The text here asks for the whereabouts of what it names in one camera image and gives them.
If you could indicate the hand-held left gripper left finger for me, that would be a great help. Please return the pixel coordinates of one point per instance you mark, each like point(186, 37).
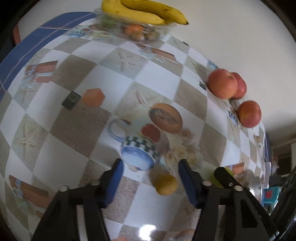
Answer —
point(114, 183)

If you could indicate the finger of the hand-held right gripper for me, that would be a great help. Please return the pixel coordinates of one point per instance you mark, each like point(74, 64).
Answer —
point(225, 177)

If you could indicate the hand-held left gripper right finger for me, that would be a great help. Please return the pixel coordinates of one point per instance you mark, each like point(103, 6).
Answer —
point(188, 183)

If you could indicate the small yellow-brown fruit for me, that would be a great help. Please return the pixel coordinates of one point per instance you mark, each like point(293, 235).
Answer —
point(165, 184)

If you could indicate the metal plate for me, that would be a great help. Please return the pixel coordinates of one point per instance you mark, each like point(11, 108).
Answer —
point(256, 187)

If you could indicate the blue toy box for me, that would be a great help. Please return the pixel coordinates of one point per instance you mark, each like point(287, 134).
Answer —
point(270, 195)

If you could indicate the red apple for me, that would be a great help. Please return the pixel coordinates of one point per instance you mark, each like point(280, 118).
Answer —
point(249, 114)
point(222, 83)
point(241, 87)

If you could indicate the checkered printed tablecloth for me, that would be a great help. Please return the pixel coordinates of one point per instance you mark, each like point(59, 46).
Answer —
point(69, 127)

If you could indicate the brown kiwi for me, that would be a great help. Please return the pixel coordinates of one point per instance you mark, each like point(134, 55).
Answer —
point(153, 36)

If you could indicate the small orange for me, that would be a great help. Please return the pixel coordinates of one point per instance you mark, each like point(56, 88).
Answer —
point(134, 29)

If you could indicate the clear plastic fruit container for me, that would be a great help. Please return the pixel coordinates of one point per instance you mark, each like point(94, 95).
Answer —
point(113, 23)

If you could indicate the yellow banana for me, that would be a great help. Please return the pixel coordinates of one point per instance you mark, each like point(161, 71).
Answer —
point(129, 11)
point(168, 11)

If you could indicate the brown chair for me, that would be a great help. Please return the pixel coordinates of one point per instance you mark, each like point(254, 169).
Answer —
point(16, 34)

